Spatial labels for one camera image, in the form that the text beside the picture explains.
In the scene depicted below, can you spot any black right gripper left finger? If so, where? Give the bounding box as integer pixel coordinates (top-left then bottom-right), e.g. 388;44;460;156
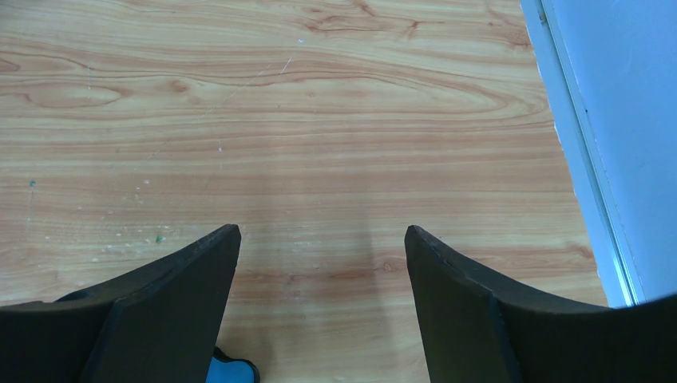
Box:
1;224;241;382

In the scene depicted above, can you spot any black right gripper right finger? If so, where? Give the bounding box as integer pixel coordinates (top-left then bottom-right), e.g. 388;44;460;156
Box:
405;226;676;382

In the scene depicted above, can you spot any blue whiteboard eraser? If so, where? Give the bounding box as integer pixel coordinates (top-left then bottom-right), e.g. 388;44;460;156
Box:
205;347;261;383

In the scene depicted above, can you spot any aluminium frame post right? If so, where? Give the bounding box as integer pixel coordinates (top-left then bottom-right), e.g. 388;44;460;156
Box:
521;1;646;307

